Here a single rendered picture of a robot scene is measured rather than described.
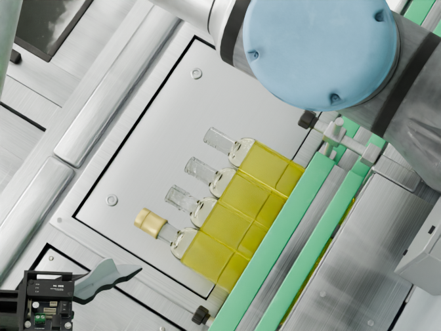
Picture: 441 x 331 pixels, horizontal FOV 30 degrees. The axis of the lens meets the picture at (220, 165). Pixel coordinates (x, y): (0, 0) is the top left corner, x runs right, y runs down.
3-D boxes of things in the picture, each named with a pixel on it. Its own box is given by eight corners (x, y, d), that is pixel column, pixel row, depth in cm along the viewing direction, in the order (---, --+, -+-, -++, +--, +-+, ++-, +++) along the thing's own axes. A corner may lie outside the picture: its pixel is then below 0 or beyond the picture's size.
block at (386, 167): (411, 189, 127) (371, 166, 128) (425, 173, 117) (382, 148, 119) (400, 208, 126) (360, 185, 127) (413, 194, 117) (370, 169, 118)
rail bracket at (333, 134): (369, 169, 129) (300, 130, 131) (389, 137, 113) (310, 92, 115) (360, 185, 129) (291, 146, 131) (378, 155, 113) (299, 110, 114)
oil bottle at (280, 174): (352, 204, 135) (241, 139, 138) (357, 196, 129) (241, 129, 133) (335, 233, 134) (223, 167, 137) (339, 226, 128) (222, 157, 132)
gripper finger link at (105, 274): (147, 251, 94) (80, 292, 90) (141, 273, 99) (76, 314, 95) (132, 231, 95) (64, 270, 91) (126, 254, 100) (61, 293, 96)
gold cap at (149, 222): (168, 223, 134) (146, 209, 134) (167, 218, 130) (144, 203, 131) (157, 242, 133) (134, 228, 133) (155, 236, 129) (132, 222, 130)
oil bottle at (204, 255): (298, 295, 131) (185, 226, 134) (301, 291, 126) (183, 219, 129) (281, 326, 130) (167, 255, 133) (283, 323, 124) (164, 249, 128)
